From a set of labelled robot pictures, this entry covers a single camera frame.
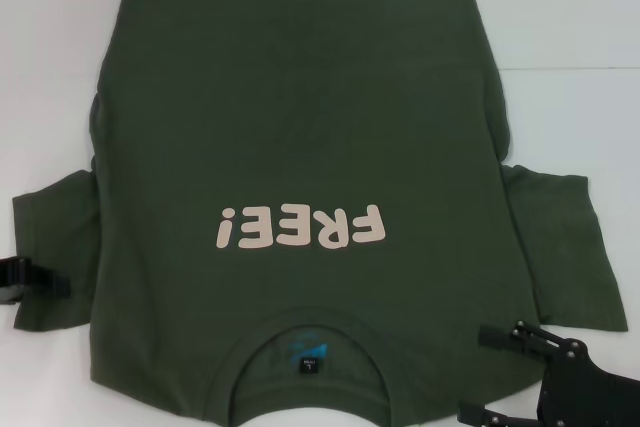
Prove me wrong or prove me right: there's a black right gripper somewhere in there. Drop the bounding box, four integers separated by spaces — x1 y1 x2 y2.
456 319 640 427

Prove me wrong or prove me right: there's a dark green FREE t-shirt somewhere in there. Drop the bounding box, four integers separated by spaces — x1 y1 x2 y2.
12 0 629 411

